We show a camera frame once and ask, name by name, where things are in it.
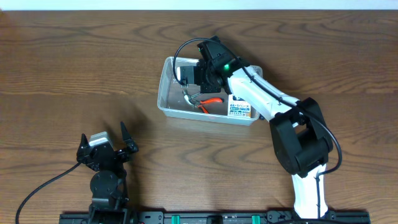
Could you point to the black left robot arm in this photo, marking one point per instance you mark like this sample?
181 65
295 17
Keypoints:
108 185

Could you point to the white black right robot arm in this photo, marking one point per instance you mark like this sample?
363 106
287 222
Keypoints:
301 140

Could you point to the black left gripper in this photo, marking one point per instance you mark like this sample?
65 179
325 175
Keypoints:
106 152

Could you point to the small black handled hammer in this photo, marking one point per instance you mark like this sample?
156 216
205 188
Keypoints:
190 99

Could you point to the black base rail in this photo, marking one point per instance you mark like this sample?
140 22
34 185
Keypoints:
270 217

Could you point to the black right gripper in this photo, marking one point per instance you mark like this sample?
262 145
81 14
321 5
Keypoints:
198 94

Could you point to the blue white screwdriver box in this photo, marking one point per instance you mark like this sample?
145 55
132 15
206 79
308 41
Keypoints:
237 107

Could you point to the clear plastic container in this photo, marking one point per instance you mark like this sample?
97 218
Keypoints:
172 102

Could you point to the red handled pliers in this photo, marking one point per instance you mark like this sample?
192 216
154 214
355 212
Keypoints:
201 104

